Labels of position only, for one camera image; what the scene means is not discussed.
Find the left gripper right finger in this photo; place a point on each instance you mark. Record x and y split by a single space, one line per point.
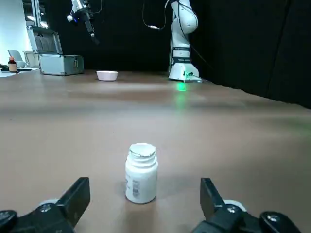
218 213

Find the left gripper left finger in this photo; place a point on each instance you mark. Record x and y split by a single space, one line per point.
60 208

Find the pink bowl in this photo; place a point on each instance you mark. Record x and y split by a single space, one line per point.
107 75

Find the white vitamin bottle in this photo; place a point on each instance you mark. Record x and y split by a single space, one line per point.
143 179

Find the open aluminium case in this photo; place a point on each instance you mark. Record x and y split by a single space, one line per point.
60 64

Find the white chair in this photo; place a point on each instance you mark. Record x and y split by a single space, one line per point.
30 58
13 53

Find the small bottle with orange cap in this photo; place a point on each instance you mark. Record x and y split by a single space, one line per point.
12 66

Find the aluminium frame corner post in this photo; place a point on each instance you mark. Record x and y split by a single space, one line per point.
37 12

